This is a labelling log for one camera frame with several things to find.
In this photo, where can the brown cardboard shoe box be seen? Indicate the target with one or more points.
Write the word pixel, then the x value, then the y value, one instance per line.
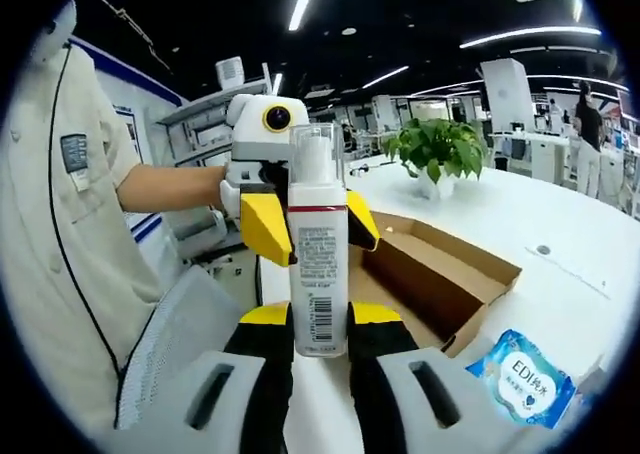
pixel 440 274

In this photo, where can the white wearable device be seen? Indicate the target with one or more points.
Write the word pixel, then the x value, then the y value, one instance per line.
pixel 60 29

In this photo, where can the potted green plant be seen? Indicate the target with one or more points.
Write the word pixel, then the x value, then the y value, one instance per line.
pixel 440 149

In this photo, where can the white pump bottle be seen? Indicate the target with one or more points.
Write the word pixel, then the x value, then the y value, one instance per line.
pixel 315 254

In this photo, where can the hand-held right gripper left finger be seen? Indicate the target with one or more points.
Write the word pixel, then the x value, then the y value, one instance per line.
pixel 250 374

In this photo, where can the grey metal shelving unit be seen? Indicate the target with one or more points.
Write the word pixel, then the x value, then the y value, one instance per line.
pixel 200 124

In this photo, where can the person's beige shirt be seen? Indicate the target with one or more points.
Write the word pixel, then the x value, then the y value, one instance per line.
pixel 45 224

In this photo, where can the blue wet wipes pack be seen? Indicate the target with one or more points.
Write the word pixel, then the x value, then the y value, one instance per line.
pixel 525 384

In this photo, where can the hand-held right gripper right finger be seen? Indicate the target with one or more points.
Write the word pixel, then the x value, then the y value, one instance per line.
pixel 390 374

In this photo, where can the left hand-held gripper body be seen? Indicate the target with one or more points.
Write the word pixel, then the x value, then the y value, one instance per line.
pixel 255 149

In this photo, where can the ceiling light strip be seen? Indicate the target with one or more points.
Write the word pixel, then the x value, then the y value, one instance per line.
pixel 302 1

